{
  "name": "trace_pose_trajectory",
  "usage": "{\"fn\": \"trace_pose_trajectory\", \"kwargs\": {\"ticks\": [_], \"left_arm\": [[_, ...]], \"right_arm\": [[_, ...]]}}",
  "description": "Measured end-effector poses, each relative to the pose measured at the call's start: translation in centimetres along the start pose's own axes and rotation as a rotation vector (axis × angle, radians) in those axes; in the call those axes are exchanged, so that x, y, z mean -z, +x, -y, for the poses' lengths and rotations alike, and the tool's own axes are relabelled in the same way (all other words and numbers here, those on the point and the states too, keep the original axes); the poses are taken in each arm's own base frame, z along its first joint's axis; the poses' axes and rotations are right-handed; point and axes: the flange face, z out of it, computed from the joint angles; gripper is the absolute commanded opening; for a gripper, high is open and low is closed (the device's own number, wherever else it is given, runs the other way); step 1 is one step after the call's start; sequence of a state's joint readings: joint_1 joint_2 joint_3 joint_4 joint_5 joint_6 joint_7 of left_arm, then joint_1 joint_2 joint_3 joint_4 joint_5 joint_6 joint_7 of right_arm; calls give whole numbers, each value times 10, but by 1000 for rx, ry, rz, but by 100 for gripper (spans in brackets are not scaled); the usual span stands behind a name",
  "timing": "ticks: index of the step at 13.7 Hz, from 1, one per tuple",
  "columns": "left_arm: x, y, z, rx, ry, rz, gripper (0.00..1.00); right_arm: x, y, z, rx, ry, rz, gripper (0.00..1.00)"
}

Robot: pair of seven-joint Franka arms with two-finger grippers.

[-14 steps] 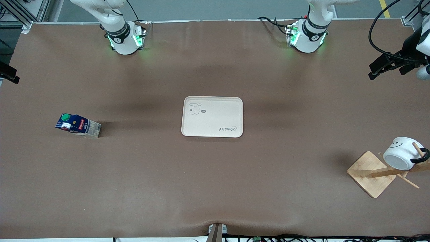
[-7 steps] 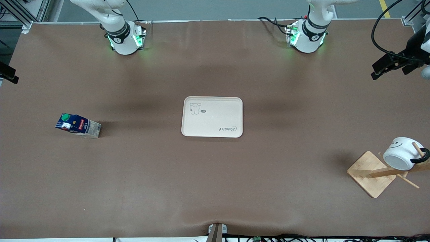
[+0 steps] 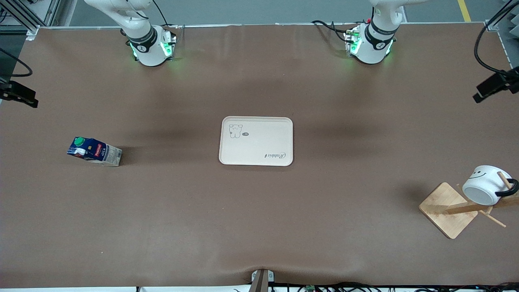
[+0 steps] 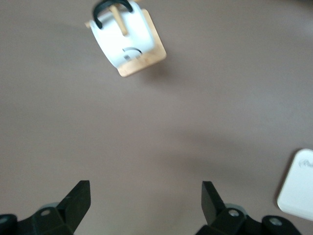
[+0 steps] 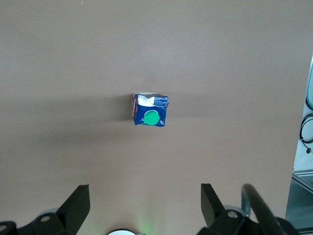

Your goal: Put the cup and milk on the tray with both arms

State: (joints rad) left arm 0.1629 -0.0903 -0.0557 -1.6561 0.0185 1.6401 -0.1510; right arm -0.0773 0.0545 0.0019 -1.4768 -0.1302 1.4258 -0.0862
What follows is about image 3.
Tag blue white milk carton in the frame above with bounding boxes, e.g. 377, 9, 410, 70
66, 137, 122, 167

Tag white smiley mug black handle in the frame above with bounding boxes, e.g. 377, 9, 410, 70
462, 165, 519, 206

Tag cream rabbit print tray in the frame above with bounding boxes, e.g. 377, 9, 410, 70
219, 116, 294, 167

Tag wooden mug stand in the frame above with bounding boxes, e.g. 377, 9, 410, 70
418, 171, 519, 240

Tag aluminium frame profile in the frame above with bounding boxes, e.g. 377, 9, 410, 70
0, 0, 62, 41
485, 0, 519, 69

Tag black arm base cable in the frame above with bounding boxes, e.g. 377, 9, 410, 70
152, 0, 185, 30

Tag black arm base cables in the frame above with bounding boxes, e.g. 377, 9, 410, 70
311, 19, 352, 43

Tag metal table edge bracket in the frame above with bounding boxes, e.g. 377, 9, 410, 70
251, 269, 275, 292

